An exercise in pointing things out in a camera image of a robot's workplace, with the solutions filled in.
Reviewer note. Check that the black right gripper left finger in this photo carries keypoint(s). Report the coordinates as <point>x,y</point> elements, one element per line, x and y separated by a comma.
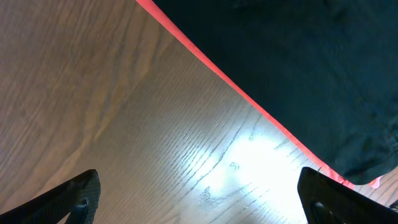
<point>77,199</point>

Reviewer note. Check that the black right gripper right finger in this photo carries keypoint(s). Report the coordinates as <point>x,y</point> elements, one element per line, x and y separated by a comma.
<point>326,201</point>

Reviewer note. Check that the black garment with red trim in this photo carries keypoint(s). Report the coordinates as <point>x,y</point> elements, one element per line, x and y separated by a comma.
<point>324,71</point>

